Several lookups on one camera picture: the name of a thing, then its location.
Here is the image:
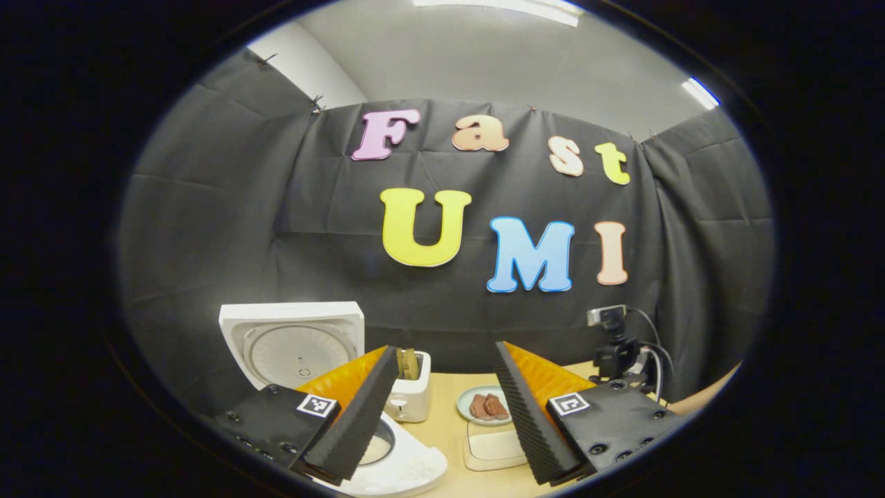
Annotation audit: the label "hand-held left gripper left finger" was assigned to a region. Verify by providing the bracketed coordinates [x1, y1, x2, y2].
[211, 344, 400, 486]

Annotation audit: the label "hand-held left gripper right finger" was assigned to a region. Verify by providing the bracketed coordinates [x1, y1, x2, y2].
[494, 340, 689, 486]

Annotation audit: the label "white rice cooker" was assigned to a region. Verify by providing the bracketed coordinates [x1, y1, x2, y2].
[219, 301, 449, 497]

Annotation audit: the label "red meat slices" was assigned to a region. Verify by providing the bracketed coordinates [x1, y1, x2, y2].
[469, 393, 510, 421]

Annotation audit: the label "white toaster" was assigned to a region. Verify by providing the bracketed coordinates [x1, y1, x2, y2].
[385, 349, 432, 423]

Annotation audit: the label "clear rectangular tray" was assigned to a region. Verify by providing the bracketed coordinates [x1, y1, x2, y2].
[463, 421, 530, 472]

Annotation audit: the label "pale green round plate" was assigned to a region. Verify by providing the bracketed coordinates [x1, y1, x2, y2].
[456, 385, 514, 426]

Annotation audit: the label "black backdrop cloth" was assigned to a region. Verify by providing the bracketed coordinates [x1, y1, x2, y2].
[118, 48, 775, 416]

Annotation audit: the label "small ceiling light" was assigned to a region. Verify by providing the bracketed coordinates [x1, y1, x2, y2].
[681, 77, 721, 110]

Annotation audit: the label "long ceiling light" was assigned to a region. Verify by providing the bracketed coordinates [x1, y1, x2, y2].
[413, 0, 581, 27]

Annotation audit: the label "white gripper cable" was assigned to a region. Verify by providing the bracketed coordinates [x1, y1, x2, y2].
[640, 346, 664, 402]

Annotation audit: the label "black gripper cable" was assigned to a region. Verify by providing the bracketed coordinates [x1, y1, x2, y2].
[626, 308, 675, 405]

